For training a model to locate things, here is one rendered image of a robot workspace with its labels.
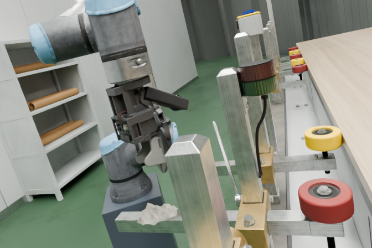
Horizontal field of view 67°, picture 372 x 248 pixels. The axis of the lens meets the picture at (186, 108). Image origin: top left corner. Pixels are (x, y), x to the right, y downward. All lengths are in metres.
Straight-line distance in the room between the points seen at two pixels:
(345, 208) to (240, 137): 0.19
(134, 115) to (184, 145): 0.29
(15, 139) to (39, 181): 0.47
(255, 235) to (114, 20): 0.43
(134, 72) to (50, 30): 0.23
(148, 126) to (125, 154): 0.65
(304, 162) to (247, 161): 0.26
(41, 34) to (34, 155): 2.44
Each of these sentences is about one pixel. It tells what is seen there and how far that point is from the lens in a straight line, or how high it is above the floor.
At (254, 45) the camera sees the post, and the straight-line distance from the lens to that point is 0.98.
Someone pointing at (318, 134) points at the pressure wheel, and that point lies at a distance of 0.74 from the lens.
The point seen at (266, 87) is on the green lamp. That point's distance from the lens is 0.47.
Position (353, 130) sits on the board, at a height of 0.90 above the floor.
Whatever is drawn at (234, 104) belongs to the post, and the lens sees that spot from 0.49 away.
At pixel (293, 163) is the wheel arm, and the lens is 0.76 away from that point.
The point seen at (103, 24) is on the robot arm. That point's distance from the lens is 0.53.
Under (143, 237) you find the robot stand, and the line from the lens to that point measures 1.32.
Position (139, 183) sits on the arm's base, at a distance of 1.27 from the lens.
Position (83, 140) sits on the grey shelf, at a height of 0.29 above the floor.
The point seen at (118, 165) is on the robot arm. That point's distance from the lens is 1.22.
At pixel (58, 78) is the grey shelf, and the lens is 3.77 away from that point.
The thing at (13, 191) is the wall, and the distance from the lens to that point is 3.36.
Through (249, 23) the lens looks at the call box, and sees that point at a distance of 0.96.
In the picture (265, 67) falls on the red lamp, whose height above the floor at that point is 1.12.
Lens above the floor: 1.19
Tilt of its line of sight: 13 degrees down
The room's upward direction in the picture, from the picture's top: 14 degrees counter-clockwise
